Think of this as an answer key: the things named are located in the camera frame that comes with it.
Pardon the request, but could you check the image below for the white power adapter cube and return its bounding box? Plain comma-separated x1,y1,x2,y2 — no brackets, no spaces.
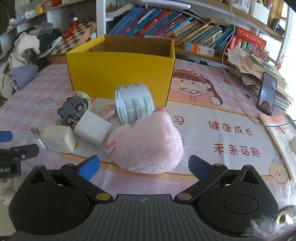
74,110,111,147

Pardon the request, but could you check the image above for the grey toy car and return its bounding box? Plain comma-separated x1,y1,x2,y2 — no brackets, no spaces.
57,91,92,129

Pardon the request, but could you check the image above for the pink plush toy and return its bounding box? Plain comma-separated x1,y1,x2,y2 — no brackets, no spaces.
104,107,184,174

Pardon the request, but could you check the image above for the pink eraser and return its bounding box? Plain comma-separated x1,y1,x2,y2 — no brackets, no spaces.
98,105,117,121

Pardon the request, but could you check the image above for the clear packing tape roll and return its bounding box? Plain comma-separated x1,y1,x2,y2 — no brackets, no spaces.
114,83,154,126

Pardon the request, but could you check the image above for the white plug charger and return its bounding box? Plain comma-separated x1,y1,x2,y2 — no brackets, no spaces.
30,127,46,149

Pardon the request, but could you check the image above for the pink cartoon table mat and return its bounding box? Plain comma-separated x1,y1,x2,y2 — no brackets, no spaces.
1,60,289,203

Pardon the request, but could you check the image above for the orange workbook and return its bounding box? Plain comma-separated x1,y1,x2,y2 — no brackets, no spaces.
259,113,295,183

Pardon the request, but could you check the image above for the pile of clothes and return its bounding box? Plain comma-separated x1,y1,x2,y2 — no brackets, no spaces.
1,22,62,99

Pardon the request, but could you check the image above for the black smartphone standing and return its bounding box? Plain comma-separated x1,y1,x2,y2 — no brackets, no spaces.
256,72,278,116

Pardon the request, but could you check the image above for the yellow cardboard box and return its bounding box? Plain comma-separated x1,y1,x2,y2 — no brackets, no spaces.
66,35,175,107

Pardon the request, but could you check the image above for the pile of papers and books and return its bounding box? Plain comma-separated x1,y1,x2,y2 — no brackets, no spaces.
227,47,293,110

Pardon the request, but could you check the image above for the orange white small box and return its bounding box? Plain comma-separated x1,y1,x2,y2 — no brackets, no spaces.
184,42,215,57

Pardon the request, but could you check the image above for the wooden chessboard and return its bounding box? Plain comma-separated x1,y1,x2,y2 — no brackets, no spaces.
47,22,96,64

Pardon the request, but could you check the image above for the white shelf unit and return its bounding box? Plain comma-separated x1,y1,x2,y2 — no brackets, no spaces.
1,1,294,60

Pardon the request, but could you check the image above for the red dictionary book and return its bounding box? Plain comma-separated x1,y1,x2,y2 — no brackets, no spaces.
235,27,266,49

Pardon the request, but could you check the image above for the row of leaning books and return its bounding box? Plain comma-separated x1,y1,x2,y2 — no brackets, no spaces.
109,3,235,56

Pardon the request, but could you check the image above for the white storage bin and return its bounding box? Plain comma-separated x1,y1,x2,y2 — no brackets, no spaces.
248,1,269,25

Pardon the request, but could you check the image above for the white charging cable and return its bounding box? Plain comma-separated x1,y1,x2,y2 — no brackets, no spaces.
222,0,296,127

